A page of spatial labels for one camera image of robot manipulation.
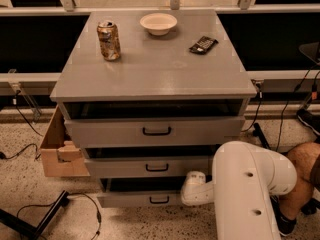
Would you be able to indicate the grey bottom drawer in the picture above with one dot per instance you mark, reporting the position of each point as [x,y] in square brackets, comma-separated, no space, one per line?
[136,192]

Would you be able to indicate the gold soda can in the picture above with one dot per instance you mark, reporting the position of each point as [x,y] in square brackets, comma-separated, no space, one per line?
[108,36]

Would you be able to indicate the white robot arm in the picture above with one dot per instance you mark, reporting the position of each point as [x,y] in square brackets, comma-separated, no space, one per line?
[244,177]

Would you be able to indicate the cardboard box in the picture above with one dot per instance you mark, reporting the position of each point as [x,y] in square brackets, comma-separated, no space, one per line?
[59,156]

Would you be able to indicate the black stand leg left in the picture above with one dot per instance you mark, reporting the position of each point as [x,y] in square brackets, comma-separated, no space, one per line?
[31,221]

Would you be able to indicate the grey drawer cabinet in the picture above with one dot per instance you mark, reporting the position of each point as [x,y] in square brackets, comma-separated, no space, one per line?
[154,78]

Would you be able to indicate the white paper bowl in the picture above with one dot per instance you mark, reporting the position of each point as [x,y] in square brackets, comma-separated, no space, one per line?
[158,24]

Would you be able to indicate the black sneaker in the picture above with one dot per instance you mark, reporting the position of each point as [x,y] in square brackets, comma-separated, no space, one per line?
[285,225]

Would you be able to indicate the black stand leg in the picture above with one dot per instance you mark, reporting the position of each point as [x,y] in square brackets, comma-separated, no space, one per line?
[31,221]
[257,132]

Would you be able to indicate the grey middle drawer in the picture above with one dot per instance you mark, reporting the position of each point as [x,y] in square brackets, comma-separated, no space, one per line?
[138,167]

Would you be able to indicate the black snack bar wrapper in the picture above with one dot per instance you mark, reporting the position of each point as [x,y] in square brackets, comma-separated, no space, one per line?
[203,45]

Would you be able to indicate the grey drawer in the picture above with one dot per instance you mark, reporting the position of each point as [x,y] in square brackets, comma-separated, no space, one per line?
[103,133]
[136,192]
[138,167]

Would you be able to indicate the grey top drawer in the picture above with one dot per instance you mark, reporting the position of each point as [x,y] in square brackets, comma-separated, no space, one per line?
[103,133]

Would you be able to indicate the person's bare leg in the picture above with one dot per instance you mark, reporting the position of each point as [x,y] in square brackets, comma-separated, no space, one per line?
[303,157]

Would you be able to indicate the black stand leg right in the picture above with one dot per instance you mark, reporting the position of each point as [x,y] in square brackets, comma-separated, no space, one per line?
[257,132]

